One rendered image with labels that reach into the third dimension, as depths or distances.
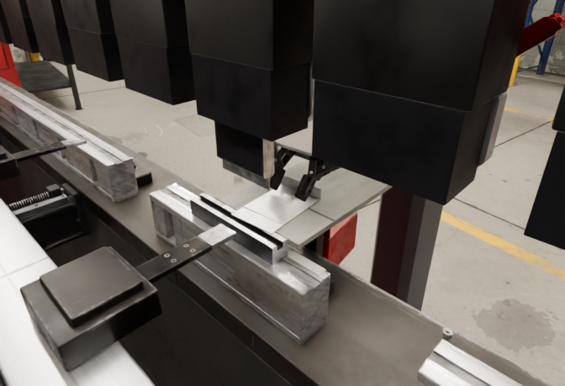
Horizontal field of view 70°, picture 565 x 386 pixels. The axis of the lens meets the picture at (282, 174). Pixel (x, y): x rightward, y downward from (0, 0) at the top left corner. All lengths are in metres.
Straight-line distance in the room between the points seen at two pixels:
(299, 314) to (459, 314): 1.50
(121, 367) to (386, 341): 0.36
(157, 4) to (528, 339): 1.86
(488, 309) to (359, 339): 1.51
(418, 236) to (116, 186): 0.89
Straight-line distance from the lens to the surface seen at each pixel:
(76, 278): 0.52
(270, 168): 0.53
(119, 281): 0.50
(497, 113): 0.39
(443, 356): 0.51
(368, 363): 0.61
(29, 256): 0.68
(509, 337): 2.02
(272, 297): 0.60
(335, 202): 0.68
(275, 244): 0.59
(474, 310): 2.07
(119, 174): 0.97
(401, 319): 0.67
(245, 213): 0.65
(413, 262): 1.39
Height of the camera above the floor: 1.34
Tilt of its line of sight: 27 degrees down
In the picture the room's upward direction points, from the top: straight up
